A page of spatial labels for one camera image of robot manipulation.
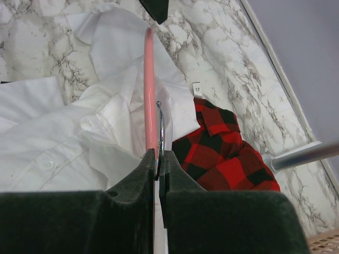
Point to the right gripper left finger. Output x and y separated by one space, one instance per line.
118 220

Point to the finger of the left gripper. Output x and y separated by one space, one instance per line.
157 9

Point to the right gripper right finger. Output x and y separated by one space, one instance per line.
198 221

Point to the white shirt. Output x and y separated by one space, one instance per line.
85 145

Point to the pink hanger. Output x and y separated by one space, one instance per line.
153 114

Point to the red black plaid shirt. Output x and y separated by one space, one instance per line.
216 156

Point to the peach plastic file organizer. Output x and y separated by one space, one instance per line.
325 242

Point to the white metal clothes rack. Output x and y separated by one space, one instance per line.
311 152

